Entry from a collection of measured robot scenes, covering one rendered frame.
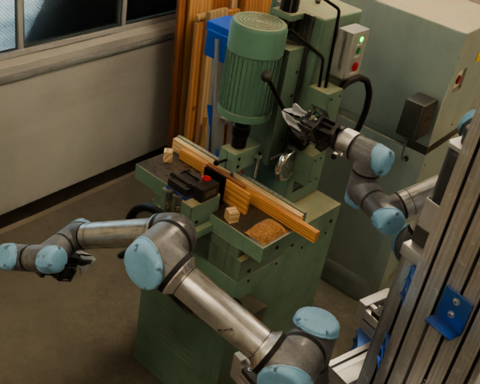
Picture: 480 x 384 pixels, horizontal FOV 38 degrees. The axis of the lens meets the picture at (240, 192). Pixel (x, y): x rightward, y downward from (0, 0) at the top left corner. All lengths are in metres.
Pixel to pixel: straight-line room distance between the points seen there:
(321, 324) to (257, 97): 0.77
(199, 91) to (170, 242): 2.17
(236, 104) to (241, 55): 0.16
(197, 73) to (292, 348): 2.30
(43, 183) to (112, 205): 0.41
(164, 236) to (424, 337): 0.65
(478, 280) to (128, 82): 2.60
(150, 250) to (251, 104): 0.71
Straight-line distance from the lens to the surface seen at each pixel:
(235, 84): 2.16
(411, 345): 1.74
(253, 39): 2.08
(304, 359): 1.66
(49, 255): 1.92
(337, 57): 2.34
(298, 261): 2.61
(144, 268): 1.65
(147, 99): 3.94
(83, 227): 1.99
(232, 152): 2.29
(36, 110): 3.43
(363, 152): 1.86
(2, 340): 3.09
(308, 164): 2.36
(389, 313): 1.84
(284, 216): 2.28
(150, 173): 2.44
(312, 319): 1.74
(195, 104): 3.80
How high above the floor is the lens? 2.19
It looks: 32 degrees down
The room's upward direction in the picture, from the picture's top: 10 degrees clockwise
